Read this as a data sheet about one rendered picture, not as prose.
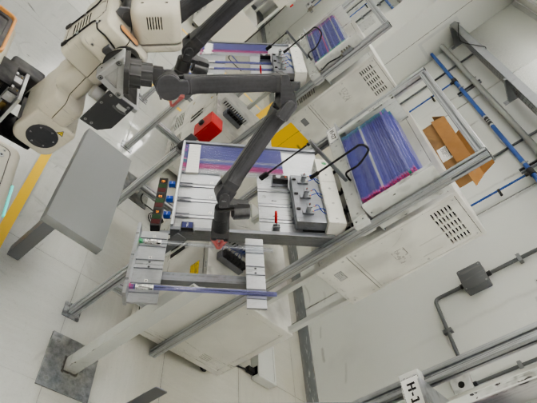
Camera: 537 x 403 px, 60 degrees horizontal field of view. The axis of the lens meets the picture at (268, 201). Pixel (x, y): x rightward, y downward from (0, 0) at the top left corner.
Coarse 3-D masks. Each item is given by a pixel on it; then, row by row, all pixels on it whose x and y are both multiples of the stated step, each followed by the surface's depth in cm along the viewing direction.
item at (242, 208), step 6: (222, 198) 159; (228, 198) 160; (234, 198) 167; (222, 204) 160; (228, 204) 161; (234, 204) 163; (240, 204) 164; (246, 204) 165; (240, 210) 165; (246, 210) 165; (234, 216) 165; (240, 216) 165; (246, 216) 166
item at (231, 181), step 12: (276, 108) 157; (288, 108) 149; (264, 120) 155; (276, 120) 153; (264, 132) 154; (252, 144) 155; (264, 144) 156; (240, 156) 158; (252, 156) 157; (240, 168) 158; (228, 180) 158; (240, 180) 159; (216, 192) 161; (228, 192) 160
